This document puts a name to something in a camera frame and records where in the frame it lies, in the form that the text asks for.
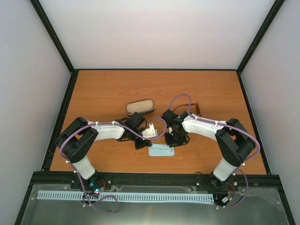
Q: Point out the brown sunglasses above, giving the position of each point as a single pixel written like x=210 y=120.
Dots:
x=194 y=108

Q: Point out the light blue cleaning cloth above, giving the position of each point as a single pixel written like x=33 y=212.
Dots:
x=161 y=150

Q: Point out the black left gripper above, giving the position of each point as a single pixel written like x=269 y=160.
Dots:
x=146 y=143

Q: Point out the black aluminium frame rail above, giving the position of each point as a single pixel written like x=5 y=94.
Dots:
x=149 y=179

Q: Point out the black glasses case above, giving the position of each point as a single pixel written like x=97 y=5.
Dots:
x=142 y=107

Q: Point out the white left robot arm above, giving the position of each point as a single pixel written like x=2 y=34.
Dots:
x=76 y=140

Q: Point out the light blue cable duct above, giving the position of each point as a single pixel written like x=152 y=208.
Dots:
x=127 y=197

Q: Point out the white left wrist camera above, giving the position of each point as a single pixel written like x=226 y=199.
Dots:
x=150 y=132

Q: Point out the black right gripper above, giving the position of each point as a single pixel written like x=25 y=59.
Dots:
x=172 y=144

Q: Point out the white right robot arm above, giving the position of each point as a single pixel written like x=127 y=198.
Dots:
x=234 y=142

